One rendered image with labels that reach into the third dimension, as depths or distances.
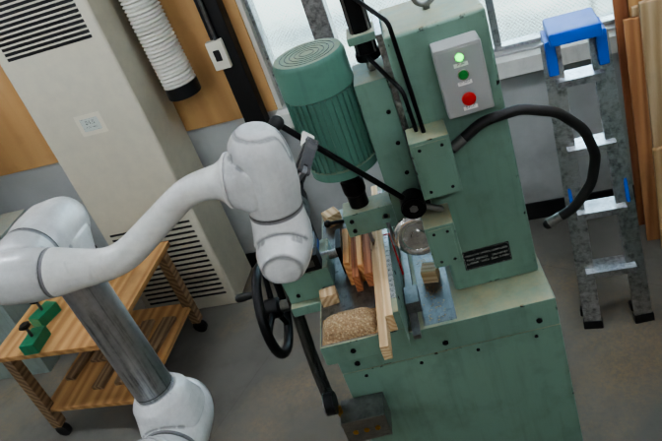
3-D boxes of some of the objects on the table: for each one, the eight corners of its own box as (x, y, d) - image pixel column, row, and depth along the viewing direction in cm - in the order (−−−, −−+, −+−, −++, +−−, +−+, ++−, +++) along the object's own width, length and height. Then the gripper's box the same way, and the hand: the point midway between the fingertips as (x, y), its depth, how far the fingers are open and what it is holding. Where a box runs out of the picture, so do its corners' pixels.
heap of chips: (322, 320, 169) (317, 309, 167) (376, 307, 167) (371, 295, 165) (322, 346, 161) (317, 335, 159) (378, 332, 159) (373, 321, 157)
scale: (377, 191, 202) (377, 191, 202) (381, 190, 202) (381, 190, 202) (390, 298, 159) (390, 298, 159) (396, 297, 159) (396, 296, 159)
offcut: (340, 302, 173) (336, 292, 171) (323, 307, 173) (319, 298, 171) (338, 294, 176) (334, 284, 174) (322, 299, 176) (318, 289, 175)
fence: (381, 198, 209) (376, 183, 207) (386, 196, 209) (381, 181, 206) (398, 330, 158) (392, 312, 155) (405, 328, 157) (399, 311, 155)
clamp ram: (324, 260, 190) (313, 234, 186) (349, 253, 189) (340, 227, 184) (323, 280, 182) (313, 254, 178) (350, 273, 181) (340, 247, 177)
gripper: (277, 258, 143) (284, 205, 161) (335, 168, 132) (334, 122, 150) (245, 244, 141) (255, 191, 160) (300, 152, 130) (304, 106, 148)
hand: (294, 159), depth 154 cm, fingers open, 13 cm apart
